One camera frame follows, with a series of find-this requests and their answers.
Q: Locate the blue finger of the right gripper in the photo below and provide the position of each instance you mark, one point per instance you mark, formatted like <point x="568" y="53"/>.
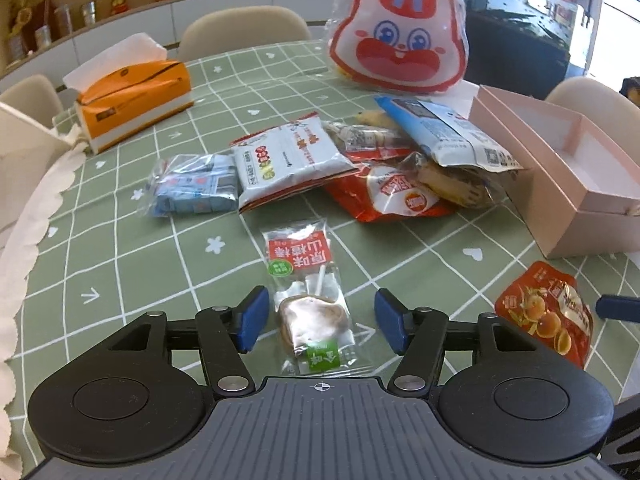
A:
<point x="620" y="308"/>

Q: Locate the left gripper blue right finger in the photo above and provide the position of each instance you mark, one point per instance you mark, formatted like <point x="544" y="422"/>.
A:
<point x="418" y="336"/>

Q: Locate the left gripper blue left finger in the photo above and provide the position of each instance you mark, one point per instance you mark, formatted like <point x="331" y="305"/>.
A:
<point x="224" y="334"/>

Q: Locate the red orange snack pouch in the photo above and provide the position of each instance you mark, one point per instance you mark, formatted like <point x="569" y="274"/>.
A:
<point x="545" y="303"/>

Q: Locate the clear hawthorn candy packet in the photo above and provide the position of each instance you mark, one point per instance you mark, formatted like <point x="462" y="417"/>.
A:
<point x="314" y="322"/>

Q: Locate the red snack bag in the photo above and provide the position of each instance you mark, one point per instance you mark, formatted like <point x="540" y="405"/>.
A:
<point x="386" y="190"/>

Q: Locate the blue candy packet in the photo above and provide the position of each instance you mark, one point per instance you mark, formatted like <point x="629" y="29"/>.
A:
<point x="191" y="184"/>

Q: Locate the white red snack packet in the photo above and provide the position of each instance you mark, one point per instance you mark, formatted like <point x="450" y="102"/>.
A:
<point x="285" y="160"/>

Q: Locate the blue white snack bag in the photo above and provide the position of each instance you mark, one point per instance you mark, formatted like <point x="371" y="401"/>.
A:
<point x="446" y="136"/>

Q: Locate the clear biscuit packet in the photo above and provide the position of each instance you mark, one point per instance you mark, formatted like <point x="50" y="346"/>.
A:
<point x="360" y="138"/>

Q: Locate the pink cardboard box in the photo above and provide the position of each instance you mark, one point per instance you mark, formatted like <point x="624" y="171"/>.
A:
<point x="578" y="191"/>

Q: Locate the beige chair right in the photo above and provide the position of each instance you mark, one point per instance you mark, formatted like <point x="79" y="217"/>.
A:
<point x="609" y="110"/>

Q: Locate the beige chair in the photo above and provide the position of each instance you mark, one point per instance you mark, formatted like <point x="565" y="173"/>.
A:
<point x="609" y="110"/>
<point x="241" y="28"/>
<point x="35" y="97"/>

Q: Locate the orange tissue box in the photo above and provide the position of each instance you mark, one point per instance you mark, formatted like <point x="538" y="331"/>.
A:
<point x="126" y="88"/>

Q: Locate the white chair near left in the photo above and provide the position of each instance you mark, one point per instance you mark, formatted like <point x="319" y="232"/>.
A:
<point x="28" y="150"/>

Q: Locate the fish tank cabinet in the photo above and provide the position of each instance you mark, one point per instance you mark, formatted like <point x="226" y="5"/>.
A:
<point x="520" y="45"/>

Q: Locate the beige chair far left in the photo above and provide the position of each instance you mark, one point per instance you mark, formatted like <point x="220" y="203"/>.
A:
<point x="35" y="97"/>

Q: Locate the red white bunny bag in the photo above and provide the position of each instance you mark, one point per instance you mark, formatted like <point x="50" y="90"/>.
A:
<point x="414" y="46"/>

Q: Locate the red figurine left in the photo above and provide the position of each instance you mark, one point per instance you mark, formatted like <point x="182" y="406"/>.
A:
<point x="118" y="7"/>

